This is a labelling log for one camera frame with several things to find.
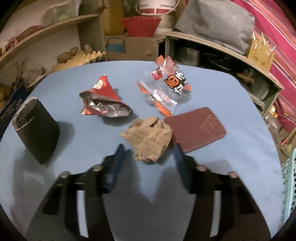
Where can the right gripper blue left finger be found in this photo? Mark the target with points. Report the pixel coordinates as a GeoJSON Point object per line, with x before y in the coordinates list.
{"type": "Point", "coordinates": [112, 166]}

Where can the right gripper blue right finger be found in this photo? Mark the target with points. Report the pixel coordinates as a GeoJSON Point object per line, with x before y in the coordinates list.
{"type": "Point", "coordinates": [186, 167]}

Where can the brown paper ball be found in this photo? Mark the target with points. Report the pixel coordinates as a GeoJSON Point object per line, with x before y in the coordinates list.
{"type": "Point", "coordinates": [150, 138]}

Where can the red foil chip bag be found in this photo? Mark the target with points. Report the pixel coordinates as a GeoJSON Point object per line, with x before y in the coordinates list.
{"type": "Point", "coordinates": [102, 100]}

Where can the silver orange snack wrapper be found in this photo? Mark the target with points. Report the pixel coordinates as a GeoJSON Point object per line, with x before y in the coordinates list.
{"type": "Point", "coordinates": [166, 86]}

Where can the light blue table cloth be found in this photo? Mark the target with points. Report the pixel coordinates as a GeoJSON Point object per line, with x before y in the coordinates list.
{"type": "Point", "coordinates": [149, 201]}

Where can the light blue waste basket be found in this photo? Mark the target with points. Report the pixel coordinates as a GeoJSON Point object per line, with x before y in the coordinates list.
{"type": "Point", "coordinates": [288, 174]}

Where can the low wooden cabinet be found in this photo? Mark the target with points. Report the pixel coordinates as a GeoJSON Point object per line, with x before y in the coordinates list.
{"type": "Point", "coordinates": [261, 85]}

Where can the yellow egg tray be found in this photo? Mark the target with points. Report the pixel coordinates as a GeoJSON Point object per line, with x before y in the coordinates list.
{"type": "Point", "coordinates": [81, 58]}

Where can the cardboard box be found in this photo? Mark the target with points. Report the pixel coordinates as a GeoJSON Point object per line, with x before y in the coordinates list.
{"type": "Point", "coordinates": [124, 47]}

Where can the yellow utensil holder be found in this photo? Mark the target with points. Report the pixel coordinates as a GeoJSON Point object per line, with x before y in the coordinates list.
{"type": "Point", "coordinates": [261, 52]}

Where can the grey felt bag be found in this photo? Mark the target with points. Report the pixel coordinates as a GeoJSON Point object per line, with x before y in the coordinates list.
{"type": "Point", "coordinates": [222, 22]}

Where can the red plastic basket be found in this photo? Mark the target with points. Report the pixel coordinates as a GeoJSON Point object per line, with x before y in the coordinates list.
{"type": "Point", "coordinates": [141, 26]}

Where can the white red plastic bucket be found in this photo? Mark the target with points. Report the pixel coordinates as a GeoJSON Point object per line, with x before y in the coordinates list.
{"type": "Point", "coordinates": [164, 9]}

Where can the wooden corner shelf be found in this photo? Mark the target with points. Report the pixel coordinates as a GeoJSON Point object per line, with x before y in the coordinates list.
{"type": "Point", "coordinates": [44, 46]}

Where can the yellow oil bottle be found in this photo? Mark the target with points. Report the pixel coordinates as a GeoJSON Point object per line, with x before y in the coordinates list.
{"type": "Point", "coordinates": [111, 17]}

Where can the striped pink curtain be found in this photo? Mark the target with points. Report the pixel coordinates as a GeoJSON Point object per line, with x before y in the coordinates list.
{"type": "Point", "coordinates": [273, 23]}

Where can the clear plastic container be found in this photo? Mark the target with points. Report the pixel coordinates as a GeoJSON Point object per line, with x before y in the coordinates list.
{"type": "Point", "coordinates": [60, 12]}

